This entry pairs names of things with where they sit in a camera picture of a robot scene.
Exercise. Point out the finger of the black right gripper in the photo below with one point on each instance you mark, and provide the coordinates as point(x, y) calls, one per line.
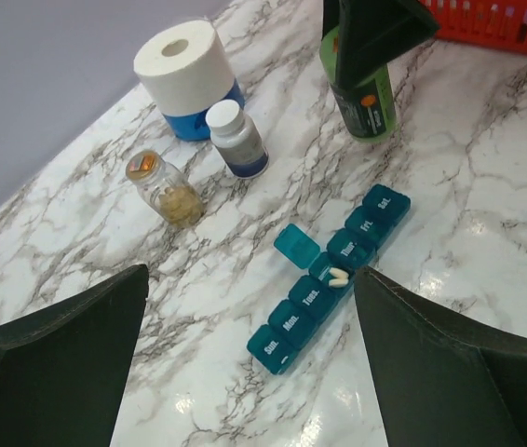
point(361, 36)

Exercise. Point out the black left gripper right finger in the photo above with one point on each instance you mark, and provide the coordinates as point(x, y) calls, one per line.
point(441, 378)

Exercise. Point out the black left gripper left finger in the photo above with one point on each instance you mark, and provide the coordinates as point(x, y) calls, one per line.
point(64, 368)

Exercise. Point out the green pill bottle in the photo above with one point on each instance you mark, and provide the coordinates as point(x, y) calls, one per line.
point(368, 109)

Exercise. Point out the teal weekly pill organizer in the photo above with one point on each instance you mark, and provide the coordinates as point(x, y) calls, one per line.
point(296, 319)

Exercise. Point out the red plastic basket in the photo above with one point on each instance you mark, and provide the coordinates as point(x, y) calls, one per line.
point(497, 24)

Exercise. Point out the white pill bottle blue label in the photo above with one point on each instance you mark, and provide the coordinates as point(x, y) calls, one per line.
point(236, 139)

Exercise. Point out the white paper roll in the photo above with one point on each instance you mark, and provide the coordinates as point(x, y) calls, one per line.
point(184, 68)

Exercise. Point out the blue tape roll base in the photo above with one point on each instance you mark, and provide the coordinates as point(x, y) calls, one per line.
point(193, 127)

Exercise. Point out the clear jar yellow capsules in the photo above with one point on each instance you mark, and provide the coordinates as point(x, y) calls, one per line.
point(165, 189)

